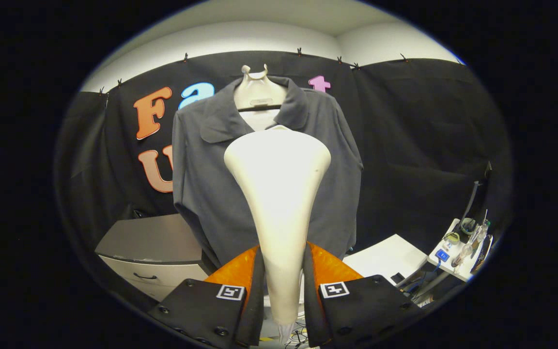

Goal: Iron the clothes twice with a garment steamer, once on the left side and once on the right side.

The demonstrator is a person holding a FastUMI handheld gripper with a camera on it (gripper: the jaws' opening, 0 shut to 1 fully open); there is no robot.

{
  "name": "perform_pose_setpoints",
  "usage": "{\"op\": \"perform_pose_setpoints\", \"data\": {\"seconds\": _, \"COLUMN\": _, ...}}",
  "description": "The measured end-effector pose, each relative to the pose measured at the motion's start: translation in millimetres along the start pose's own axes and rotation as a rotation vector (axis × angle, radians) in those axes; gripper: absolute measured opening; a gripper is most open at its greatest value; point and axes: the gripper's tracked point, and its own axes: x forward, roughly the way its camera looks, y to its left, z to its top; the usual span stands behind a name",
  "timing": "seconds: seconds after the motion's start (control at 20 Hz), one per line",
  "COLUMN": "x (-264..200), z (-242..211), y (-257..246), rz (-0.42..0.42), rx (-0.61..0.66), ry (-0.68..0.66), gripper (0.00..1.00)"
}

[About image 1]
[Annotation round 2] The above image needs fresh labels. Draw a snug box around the grey button-up shirt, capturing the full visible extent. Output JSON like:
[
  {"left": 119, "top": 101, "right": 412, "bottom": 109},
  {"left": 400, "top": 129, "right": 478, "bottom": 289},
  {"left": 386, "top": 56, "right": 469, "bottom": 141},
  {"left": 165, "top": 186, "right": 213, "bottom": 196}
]
[{"left": 171, "top": 75, "right": 363, "bottom": 268}]

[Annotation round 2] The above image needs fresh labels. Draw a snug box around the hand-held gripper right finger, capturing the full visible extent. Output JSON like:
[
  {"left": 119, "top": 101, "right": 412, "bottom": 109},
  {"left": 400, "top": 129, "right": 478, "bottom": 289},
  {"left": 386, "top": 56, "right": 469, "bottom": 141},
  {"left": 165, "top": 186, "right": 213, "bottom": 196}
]
[{"left": 303, "top": 241, "right": 422, "bottom": 348}]

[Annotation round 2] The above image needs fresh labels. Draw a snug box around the tangle of cables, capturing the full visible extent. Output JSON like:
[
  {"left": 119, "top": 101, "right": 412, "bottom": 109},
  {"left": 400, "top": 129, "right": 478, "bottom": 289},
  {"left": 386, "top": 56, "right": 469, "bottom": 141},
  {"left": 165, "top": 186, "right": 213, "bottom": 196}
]
[{"left": 286, "top": 320, "right": 309, "bottom": 348}]

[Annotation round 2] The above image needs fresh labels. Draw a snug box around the cream clothes hanger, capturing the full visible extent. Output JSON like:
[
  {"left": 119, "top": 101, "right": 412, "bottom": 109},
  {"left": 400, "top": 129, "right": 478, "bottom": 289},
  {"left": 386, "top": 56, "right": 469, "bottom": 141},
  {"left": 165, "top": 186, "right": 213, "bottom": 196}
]
[{"left": 233, "top": 64, "right": 288, "bottom": 111}]

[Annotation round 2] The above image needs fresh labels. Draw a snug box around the white side table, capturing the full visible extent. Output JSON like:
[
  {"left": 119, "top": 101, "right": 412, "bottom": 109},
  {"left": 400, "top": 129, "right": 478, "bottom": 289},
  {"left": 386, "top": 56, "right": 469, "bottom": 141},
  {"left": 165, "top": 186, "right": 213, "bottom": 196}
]
[{"left": 427, "top": 218, "right": 493, "bottom": 283}]

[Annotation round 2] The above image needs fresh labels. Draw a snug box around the white garment steamer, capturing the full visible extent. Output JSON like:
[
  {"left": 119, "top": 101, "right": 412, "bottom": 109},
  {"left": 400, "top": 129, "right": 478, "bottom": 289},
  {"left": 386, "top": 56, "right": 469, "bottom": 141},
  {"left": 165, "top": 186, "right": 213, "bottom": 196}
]
[{"left": 224, "top": 125, "right": 332, "bottom": 340}]

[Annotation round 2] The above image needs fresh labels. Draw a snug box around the white vertical ironing board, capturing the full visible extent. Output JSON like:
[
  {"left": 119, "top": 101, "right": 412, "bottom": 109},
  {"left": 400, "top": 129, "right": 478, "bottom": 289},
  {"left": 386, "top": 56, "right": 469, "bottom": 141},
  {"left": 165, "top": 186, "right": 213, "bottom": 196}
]
[{"left": 251, "top": 109, "right": 280, "bottom": 131}]

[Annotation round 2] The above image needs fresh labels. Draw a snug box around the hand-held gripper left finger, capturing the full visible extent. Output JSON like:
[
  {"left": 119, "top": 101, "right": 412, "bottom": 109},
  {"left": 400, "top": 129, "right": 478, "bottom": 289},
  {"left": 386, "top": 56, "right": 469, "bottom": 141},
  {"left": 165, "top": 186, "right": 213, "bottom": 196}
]
[{"left": 147, "top": 245, "right": 265, "bottom": 349}]

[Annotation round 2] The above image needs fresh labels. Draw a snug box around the grey drawer cabinet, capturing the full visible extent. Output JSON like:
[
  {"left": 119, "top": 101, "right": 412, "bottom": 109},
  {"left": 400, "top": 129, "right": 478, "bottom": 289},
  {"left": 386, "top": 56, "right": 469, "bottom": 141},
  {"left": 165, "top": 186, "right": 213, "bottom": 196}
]
[{"left": 95, "top": 213, "right": 217, "bottom": 301}]

